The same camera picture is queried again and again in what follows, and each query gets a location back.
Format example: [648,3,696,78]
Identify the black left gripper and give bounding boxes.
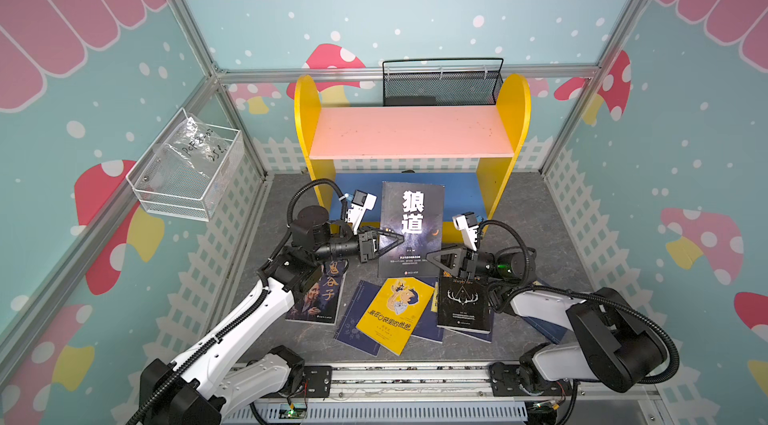
[313,225,404,265]

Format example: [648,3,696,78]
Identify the black wolf cover book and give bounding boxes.
[378,181,445,279]

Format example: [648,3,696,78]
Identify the black antler cover book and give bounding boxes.
[436,272,492,335]

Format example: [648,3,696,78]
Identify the yellow cartoon cover book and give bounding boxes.
[356,277,433,356]

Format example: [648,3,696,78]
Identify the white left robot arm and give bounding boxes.
[128,178,390,424]

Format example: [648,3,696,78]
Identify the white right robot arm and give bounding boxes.
[426,215,681,396]

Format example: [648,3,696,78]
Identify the navy book floral cover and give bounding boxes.
[412,279,444,343]

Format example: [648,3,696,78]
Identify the navy book under black book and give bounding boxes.
[444,314,494,343]

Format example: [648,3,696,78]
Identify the dark portrait cover book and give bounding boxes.
[285,259,349,325]

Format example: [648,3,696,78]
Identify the yellow bookshelf with coloured shelves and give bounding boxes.
[294,75,532,243]

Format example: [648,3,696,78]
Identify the navy book at right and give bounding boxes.
[522,305,570,344]

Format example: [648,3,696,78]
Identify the clear plastic bag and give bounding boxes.
[154,115,229,180]

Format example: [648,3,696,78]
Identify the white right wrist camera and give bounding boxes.
[452,212,479,251]

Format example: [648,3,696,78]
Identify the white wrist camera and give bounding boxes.
[452,212,479,251]
[344,190,377,234]

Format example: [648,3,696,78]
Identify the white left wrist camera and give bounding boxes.
[344,190,377,234]

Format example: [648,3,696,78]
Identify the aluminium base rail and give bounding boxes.
[230,360,661,402]

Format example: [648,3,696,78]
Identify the black wire mesh basket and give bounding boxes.
[381,57,504,106]

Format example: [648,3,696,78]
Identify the grey slotted cable duct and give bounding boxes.
[224,401,529,424]

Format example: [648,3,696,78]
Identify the white wire wall basket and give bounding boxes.
[126,109,245,221]

